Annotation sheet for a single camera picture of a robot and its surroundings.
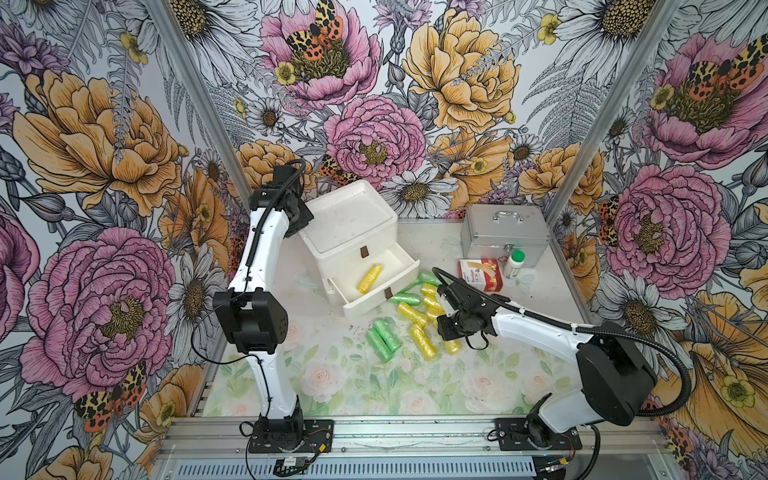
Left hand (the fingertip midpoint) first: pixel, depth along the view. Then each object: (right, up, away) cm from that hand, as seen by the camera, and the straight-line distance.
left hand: (302, 231), depth 87 cm
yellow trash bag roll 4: (+33, -26, +5) cm, 43 cm away
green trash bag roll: (+22, -33, 0) cm, 39 cm away
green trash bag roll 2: (+25, -30, +3) cm, 39 cm away
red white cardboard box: (+57, -13, +15) cm, 60 cm away
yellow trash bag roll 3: (+43, -32, -4) cm, 53 cm away
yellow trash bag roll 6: (+38, -25, +7) cm, 46 cm away
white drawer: (+19, -19, -4) cm, 27 cm away
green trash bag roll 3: (+31, -21, +10) cm, 39 cm away
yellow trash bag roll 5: (+38, -22, +8) cm, 45 cm away
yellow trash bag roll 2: (+35, -32, 0) cm, 48 cm away
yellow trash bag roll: (+18, -15, +5) cm, 24 cm away
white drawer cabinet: (+15, -2, -3) cm, 15 cm away
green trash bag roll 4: (+33, -17, +15) cm, 40 cm away
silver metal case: (+60, +1, +16) cm, 62 cm away
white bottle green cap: (+66, -10, +12) cm, 68 cm away
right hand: (+41, -30, 0) cm, 51 cm away
